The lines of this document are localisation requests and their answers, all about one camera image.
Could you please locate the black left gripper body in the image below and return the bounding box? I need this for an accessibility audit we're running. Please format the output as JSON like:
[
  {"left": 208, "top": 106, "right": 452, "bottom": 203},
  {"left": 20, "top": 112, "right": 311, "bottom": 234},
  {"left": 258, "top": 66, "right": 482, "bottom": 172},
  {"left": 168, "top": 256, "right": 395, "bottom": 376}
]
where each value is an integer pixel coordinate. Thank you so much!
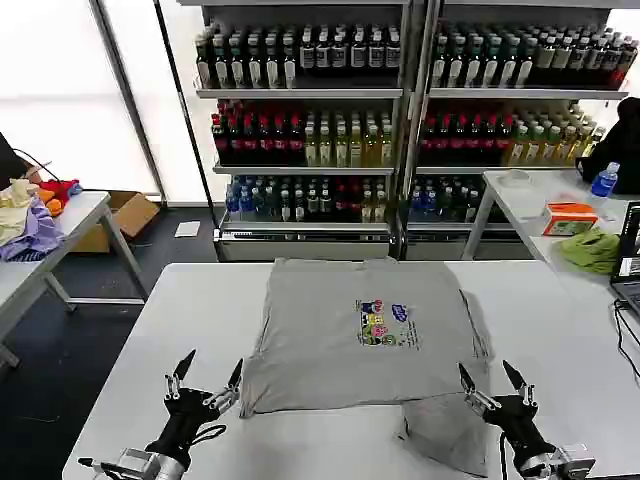
[{"left": 144, "top": 387, "right": 222, "bottom": 459}]

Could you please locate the green cloth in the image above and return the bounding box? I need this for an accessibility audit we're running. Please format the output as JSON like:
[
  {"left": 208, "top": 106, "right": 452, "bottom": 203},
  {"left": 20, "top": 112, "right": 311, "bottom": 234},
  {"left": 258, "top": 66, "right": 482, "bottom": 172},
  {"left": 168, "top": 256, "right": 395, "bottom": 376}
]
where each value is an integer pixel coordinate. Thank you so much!
[{"left": 555, "top": 227, "right": 623, "bottom": 276}]

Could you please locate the grey printed T-shirt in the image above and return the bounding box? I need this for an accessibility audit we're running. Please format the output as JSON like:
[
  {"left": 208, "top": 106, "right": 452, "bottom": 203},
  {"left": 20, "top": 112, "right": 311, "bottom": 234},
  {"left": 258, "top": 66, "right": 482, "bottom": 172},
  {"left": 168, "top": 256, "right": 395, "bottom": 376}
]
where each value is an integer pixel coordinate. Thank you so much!
[{"left": 238, "top": 257, "right": 496, "bottom": 479}]

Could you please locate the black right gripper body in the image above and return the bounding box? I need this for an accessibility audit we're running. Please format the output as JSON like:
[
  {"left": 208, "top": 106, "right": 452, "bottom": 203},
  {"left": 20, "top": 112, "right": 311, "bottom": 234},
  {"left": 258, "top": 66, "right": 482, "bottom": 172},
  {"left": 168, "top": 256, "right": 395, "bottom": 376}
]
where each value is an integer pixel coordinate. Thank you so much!
[{"left": 483, "top": 394, "right": 557, "bottom": 464}]

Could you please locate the black laptop cable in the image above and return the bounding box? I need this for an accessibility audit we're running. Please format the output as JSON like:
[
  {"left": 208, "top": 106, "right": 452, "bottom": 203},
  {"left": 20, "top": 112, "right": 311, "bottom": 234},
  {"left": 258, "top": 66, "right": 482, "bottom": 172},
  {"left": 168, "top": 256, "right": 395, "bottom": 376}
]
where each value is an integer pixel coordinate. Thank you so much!
[{"left": 613, "top": 298, "right": 640, "bottom": 390}]

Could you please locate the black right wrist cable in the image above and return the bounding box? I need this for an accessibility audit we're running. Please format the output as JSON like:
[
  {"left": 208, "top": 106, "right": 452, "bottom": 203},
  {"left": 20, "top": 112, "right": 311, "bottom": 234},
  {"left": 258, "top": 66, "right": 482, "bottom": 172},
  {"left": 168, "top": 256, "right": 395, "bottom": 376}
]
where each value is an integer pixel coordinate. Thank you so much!
[{"left": 498, "top": 430, "right": 516, "bottom": 480}]

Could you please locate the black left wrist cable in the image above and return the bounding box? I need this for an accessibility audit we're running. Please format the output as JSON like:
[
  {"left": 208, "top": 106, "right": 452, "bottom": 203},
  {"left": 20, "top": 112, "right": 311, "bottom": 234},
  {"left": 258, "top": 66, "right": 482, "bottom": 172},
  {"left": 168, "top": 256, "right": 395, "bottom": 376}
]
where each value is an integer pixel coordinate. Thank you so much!
[{"left": 192, "top": 423, "right": 228, "bottom": 446}]

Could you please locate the black laptop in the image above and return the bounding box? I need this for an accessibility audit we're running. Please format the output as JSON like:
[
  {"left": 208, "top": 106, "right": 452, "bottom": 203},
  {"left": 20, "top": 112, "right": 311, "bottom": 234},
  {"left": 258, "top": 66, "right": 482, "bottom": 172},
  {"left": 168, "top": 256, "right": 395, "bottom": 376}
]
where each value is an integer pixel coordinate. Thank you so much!
[{"left": 609, "top": 201, "right": 640, "bottom": 317}]

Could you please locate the shelf of bottles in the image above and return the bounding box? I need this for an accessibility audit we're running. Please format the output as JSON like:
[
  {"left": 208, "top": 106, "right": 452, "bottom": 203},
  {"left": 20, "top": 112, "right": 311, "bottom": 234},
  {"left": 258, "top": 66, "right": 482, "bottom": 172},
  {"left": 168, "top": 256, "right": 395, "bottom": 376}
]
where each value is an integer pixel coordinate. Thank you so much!
[
  {"left": 403, "top": 0, "right": 639, "bottom": 261},
  {"left": 194, "top": 0, "right": 412, "bottom": 262}
]

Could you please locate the person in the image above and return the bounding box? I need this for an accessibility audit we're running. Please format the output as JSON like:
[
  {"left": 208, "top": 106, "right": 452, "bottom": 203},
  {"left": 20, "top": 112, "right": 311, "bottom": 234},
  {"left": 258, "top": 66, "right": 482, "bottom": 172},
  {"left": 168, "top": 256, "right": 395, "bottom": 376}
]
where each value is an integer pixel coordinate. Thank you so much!
[{"left": 574, "top": 96, "right": 640, "bottom": 196}]

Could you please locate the cardboard box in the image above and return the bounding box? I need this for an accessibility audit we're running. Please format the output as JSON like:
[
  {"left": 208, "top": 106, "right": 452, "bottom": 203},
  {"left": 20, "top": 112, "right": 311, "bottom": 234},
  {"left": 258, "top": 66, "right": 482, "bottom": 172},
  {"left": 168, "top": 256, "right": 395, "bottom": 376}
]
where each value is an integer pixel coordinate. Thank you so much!
[{"left": 71, "top": 190, "right": 162, "bottom": 254}]

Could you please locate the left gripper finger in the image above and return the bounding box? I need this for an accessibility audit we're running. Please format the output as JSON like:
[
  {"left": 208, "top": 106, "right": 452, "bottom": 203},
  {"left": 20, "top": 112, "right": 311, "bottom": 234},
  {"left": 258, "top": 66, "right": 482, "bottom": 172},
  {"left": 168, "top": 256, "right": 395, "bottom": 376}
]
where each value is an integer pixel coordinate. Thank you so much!
[
  {"left": 164, "top": 348, "right": 197, "bottom": 400},
  {"left": 203, "top": 357, "right": 245, "bottom": 413}
]

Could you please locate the orange tissue box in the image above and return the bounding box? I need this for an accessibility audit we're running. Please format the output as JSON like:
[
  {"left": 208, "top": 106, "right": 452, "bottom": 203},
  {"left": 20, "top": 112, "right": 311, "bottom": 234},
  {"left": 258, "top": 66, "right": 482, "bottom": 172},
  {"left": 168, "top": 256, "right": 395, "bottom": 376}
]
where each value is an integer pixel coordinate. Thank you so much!
[{"left": 543, "top": 201, "right": 600, "bottom": 237}]

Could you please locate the purple cloth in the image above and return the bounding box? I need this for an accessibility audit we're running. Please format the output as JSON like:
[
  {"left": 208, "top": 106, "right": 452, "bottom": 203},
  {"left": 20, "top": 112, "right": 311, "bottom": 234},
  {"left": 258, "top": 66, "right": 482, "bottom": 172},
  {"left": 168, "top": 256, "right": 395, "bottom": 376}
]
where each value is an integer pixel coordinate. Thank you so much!
[{"left": 0, "top": 195, "right": 67, "bottom": 263}]

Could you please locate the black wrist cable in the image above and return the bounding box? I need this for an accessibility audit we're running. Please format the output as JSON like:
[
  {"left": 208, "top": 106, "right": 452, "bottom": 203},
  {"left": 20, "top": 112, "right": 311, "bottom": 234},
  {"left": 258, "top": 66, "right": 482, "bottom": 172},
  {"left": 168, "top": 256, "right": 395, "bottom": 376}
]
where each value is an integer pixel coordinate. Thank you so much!
[
  {"left": 192, "top": 423, "right": 228, "bottom": 446},
  {"left": 498, "top": 430, "right": 516, "bottom": 480}
]

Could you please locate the grey-legged white table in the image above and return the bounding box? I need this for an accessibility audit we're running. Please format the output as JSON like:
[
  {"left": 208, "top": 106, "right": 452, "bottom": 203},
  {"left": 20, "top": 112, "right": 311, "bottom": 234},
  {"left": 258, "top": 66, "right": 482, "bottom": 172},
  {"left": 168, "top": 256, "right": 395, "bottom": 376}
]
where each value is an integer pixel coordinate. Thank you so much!
[{"left": 0, "top": 190, "right": 149, "bottom": 370}]

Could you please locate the white side table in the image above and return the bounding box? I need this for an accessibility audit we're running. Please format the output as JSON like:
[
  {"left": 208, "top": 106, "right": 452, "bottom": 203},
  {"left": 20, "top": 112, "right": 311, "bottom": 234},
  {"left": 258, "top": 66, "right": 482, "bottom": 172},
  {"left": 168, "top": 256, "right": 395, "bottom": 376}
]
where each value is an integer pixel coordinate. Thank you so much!
[{"left": 459, "top": 169, "right": 640, "bottom": 301}]

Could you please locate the orange red cloth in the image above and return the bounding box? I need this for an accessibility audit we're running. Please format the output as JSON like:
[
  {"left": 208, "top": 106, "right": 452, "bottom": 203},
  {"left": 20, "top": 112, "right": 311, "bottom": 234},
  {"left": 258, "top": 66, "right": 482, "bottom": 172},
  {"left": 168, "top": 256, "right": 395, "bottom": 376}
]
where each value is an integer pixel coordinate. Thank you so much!
[{"left": 36, "top": 177, "right": 84, "bottom": 217}]

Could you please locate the black slanted pole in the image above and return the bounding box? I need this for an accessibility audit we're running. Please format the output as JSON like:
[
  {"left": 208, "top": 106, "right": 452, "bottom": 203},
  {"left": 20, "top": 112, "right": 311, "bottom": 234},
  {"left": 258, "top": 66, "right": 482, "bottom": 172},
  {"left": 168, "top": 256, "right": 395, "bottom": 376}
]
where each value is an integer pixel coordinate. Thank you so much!
[{"left": 153, "top": 0, "right": 224, "bottom": 242}]

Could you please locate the pale yellow cloth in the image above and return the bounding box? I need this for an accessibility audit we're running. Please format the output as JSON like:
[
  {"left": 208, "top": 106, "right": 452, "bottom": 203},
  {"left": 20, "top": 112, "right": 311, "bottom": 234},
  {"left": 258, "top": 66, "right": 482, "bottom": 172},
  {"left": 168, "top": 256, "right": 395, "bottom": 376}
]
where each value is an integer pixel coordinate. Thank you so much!
[{"left": 0, "top": 178, "right": 41, "bottom": 246}]

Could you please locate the blue-capped water bottle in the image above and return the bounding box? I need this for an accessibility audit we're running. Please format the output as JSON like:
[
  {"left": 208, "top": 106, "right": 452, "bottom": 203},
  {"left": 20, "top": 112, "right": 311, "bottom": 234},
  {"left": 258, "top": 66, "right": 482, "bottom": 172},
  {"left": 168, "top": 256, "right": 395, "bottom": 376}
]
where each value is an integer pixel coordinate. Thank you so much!
[{"left": 591, "top": 161, "right": 622, "bottom": 197}]

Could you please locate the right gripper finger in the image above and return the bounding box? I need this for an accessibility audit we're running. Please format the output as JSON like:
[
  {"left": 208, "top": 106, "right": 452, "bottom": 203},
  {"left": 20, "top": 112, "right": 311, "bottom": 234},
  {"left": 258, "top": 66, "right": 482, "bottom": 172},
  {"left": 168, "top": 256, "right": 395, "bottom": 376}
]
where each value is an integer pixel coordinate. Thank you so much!
[
  {"left": 502, "top": 359, "right": 538, "bottom": 406},
  {"left": 457, "top": 362, "right": 499, "bottom": 417}
]

